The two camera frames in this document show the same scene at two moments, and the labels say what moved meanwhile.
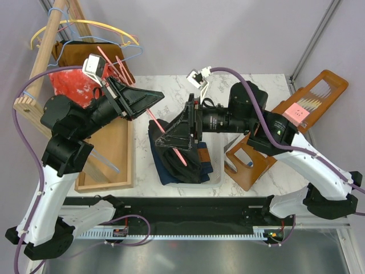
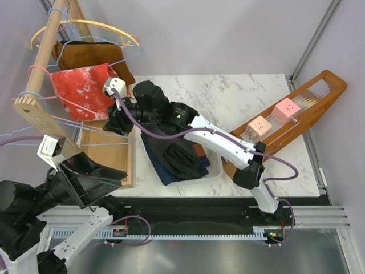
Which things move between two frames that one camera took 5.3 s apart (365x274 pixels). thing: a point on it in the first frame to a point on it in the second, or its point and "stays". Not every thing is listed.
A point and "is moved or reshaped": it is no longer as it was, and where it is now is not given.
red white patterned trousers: [74, 83] stays
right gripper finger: [178, 134] to [115, 126]
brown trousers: [74, 53] stays
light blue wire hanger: [91, 152] to [26, 92]
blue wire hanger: [92, 38] stays
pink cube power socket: [296, 114] to [284, 110]
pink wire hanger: [130, 82] to [61, 99]
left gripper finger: [138, 100] to [91, 186]
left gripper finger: [131, 99] to [81, 164]
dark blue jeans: [167, 178] is moved or reshaped
